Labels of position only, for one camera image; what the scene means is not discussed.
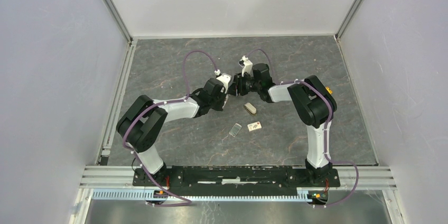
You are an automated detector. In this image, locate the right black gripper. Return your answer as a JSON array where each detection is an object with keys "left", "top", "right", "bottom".
[{"left": 228, "top": 71, "right": 260, "bottom": 97}]

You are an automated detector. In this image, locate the beige stapler base half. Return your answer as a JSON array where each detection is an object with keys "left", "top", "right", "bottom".
[{"left": 244, "top": 102, "right": 257, "bottom": 116}]

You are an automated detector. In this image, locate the white staple tray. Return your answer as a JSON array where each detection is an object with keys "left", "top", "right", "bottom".
[{"left": 229, "top": 123, "right": 242, "bottom": 137}]

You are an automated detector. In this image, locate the white staple box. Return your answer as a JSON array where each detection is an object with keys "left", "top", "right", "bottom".
[{"left": 247, "top": 122, "right": 262, "bottom": 132}]

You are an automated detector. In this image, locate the white stapler top half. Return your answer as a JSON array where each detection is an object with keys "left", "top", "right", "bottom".
[{"left": 224, "top": 85, "right": 235, "bottom": 105}]

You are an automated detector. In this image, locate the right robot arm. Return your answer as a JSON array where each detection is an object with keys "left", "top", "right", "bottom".
[{"left": 229, "top": 60, "right": 337, "bottom": 186}]

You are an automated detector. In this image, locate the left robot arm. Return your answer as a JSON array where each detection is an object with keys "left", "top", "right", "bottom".
[{"left": 116, "top": 73, "right": 231, "bottom": 186}]

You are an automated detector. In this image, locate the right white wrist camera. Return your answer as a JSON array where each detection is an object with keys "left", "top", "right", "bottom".
[{"left": 238, "top": 55, "right": 253, "bottom": 76}]

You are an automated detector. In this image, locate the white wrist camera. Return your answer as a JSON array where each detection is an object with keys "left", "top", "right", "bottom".
[
  {"left": 214, "top": 69, "right": 232, "bottom": 94},
  {"left": 238, "top": 55, "right": 253, "bottom": 76}
]

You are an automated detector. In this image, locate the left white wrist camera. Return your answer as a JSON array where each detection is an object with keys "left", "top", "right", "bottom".
[{"left": 214, "top": 69, "right": 232, "bottom": 94}]

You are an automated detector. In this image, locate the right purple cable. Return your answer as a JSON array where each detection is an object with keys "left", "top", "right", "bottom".
[{"left": 245, "top": 48, "right": 360, "bottom": 208}]

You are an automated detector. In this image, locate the purple cable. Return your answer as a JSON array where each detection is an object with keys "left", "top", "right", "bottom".
[
  {"left": 245, "top": 48, "right": 360, "bottom": 208},
  {"left": 122, "top": 50, "right": 219, "bottom": 208}
]

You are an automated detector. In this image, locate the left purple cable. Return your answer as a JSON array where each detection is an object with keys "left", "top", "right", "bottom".
[{"left": 122, "top": 50, "right": 219, "bottom": 208}]

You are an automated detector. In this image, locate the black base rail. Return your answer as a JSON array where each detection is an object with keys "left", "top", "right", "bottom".
[{"left": 153, "top": 166, "right": 341, "bottom": 197}]

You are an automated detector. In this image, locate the left aluminium frame post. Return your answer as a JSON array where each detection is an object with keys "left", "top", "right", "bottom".
[{"left": 103, "top": 0, "right": 133, "bottom": 43}]

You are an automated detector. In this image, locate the aluminium frame post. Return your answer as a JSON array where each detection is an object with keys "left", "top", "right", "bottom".
[
  {"left": 103, "top": 0, "right": 133, "bottom": 43},
  {"left": 334, "top": 0, "right": 363, "bottom": 42}
]

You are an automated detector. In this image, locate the right aluminium frame post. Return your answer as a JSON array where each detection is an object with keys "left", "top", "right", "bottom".
[{"left": 334, "top": 0, "right": 363, "bottom": 42}]

